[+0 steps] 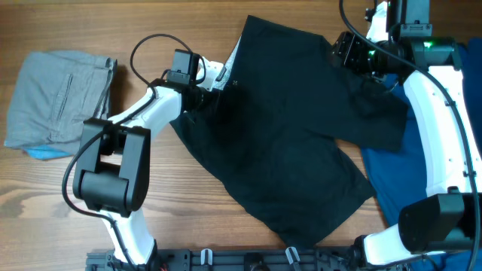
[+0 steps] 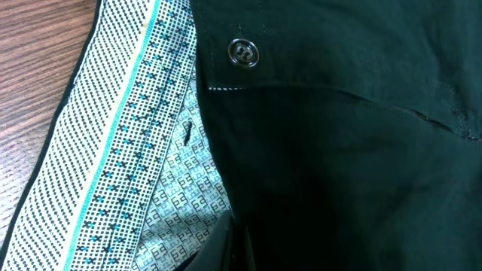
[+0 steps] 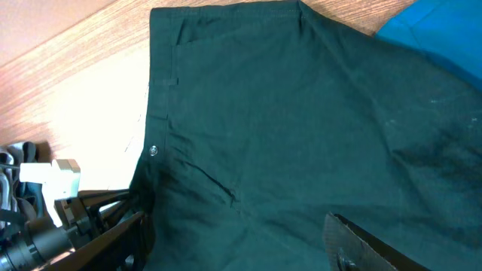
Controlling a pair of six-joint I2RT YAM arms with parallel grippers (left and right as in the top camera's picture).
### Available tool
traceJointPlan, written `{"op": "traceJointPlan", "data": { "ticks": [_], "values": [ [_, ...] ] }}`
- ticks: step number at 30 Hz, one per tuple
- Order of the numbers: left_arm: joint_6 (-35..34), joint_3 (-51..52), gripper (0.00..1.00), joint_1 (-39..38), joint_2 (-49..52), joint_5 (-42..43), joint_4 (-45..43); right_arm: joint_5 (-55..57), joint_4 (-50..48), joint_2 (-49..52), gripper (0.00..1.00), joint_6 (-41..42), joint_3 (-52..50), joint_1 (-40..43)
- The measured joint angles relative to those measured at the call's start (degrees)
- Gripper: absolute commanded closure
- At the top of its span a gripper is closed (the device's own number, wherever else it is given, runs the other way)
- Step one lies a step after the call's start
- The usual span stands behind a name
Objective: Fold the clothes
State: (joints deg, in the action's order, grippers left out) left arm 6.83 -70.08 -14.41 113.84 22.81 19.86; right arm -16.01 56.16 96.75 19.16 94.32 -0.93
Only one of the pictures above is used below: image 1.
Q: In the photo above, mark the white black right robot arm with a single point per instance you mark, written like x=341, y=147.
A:
x=400, y=41

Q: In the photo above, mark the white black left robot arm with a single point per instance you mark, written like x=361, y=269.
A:
x=109, y=176

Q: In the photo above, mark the folded light blue cloth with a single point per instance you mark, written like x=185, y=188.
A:
x=45, y=152

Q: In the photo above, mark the black shorts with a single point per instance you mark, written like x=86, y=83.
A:
x=270, y=136

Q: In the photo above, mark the blue shirt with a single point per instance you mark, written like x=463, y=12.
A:
x=399, y=178

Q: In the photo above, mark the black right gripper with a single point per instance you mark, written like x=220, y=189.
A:
x=347, y=48

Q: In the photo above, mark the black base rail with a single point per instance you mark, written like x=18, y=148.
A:
x=320, y=259

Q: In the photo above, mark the folded grey shorts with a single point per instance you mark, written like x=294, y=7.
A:
x=55, y=92

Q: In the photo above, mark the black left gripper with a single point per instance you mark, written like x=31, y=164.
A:
x=214, y=103

